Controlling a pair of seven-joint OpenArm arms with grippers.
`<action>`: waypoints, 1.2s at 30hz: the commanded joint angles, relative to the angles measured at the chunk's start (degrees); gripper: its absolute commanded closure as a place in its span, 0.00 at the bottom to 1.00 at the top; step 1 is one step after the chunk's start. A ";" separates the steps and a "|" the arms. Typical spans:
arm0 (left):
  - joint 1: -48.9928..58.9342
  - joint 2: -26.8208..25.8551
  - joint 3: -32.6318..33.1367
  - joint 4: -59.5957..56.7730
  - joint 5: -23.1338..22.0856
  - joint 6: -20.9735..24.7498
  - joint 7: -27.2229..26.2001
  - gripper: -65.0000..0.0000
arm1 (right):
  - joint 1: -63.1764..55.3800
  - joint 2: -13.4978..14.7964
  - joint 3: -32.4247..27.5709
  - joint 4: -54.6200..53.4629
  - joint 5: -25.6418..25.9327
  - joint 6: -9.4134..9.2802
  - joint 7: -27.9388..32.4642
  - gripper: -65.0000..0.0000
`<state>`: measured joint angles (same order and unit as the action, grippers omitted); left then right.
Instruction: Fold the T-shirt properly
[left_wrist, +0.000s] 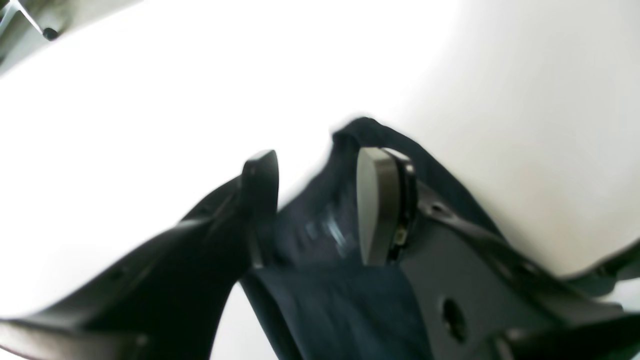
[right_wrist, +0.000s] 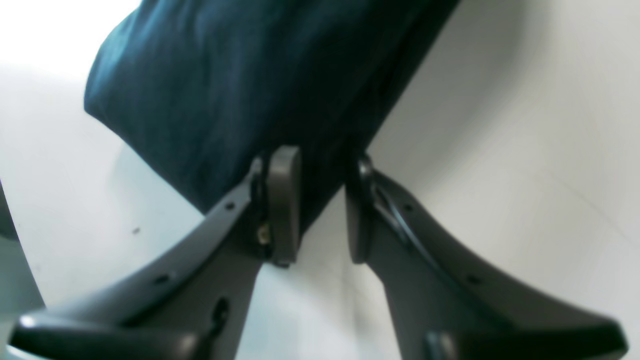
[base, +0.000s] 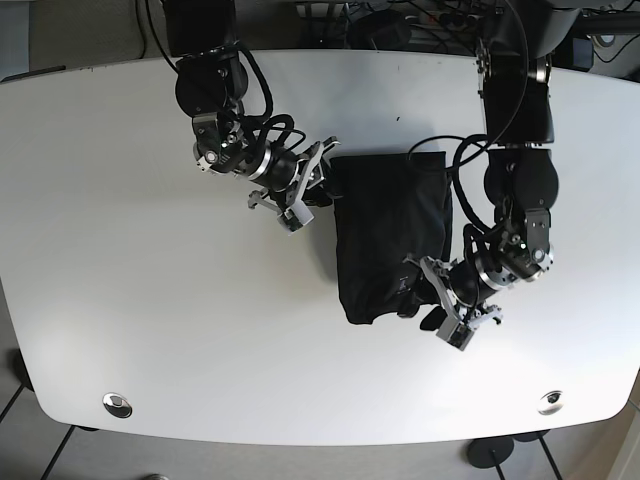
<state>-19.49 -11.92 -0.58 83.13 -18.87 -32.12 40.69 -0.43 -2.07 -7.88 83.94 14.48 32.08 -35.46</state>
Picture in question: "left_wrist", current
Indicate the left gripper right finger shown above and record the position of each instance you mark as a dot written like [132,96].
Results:
[479,298]

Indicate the black T-shirt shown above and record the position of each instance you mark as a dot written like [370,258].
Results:
[315,298]

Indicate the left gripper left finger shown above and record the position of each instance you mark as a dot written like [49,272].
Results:
[163,300]

